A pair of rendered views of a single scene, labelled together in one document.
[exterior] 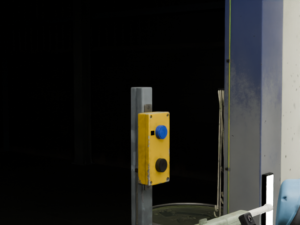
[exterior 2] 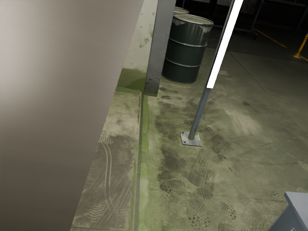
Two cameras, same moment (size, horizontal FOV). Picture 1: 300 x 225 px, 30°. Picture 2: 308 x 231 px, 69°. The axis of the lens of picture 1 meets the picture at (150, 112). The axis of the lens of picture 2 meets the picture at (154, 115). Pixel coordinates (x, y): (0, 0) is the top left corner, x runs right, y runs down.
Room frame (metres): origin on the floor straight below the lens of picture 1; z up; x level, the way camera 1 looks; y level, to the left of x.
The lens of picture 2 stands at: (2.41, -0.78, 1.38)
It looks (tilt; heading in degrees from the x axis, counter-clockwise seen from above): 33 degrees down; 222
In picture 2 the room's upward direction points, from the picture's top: 11 degrees clockwise
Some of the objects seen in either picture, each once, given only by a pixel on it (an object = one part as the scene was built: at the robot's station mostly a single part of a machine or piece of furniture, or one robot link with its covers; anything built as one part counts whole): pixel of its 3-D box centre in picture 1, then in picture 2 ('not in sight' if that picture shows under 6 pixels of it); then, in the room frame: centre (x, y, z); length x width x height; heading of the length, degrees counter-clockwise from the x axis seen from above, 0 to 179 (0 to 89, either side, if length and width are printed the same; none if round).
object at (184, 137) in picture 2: not in sight; (190, 139); (0.79, -1.70, 0.01); 0.20 x 0.20 x 0.01; 50
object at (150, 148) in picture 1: (153, 147); not in sight; (2.02, -0.01, 1.42); 0.12 x 0.06 x 0.26; 140
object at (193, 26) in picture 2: not in sight; (185, 49); (-0.25, -2.84, 0.44); 0.59 x 0.58 x 0.89; 64
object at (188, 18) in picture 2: not in sight; (192, 19); (-0.25, -2.84, 0.86); 0.54 x 0.54 x 0.01
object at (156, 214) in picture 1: (189, 217); not in sight; (3.16, -0.22, 0.86); 0.54 x 0.54 x 0.01
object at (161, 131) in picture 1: (161, 131); not in sight; (2.00, -0.04, 1.48); 0.05 x 0.02 x 0.05; 140
